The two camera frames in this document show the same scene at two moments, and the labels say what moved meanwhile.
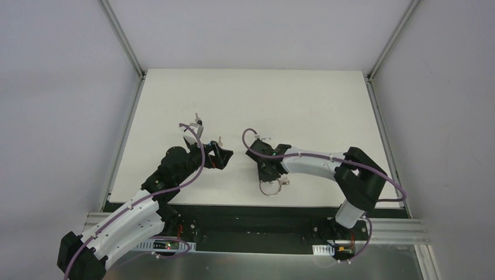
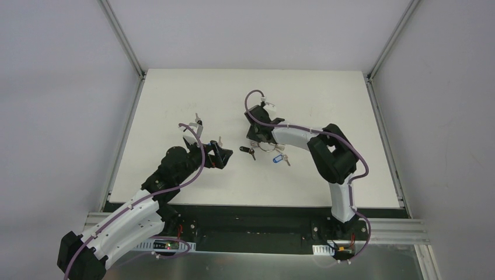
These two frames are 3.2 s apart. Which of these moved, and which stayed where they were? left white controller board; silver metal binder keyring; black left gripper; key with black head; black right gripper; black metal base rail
Moved: silver metal binder keyring; black right gripper
Stayed: left white controller board; black left gripper; black metal base rail; key with black head
